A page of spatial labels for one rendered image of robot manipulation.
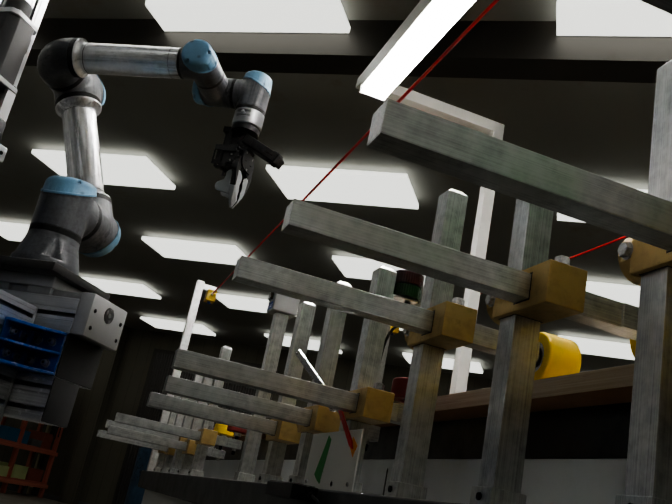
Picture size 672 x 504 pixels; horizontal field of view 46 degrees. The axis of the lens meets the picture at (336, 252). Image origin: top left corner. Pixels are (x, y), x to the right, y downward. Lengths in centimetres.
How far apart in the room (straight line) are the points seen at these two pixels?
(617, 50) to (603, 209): 376
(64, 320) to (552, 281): 110
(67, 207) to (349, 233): 111
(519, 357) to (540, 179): 34
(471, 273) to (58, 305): 105
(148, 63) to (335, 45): 276
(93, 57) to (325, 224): 130
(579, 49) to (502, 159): 380
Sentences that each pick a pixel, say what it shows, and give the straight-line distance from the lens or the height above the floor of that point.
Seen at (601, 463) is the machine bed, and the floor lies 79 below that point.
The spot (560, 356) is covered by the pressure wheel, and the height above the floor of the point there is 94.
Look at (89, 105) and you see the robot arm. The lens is 217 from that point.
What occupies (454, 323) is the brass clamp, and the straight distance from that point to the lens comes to 111.
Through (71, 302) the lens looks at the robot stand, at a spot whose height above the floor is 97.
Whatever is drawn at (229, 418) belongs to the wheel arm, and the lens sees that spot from 179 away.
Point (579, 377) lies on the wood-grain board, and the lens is 110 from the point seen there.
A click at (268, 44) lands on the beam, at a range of 482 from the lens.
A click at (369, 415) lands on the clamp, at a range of 131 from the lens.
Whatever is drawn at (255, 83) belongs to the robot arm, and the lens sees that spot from 202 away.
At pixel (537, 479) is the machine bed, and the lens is 125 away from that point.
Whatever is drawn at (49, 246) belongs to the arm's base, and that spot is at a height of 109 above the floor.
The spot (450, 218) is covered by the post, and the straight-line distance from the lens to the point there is 123.
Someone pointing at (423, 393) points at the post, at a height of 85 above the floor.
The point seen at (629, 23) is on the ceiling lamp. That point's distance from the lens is 439.
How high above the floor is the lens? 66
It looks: 18 degrees up
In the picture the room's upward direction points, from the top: 12 degrees clockwise
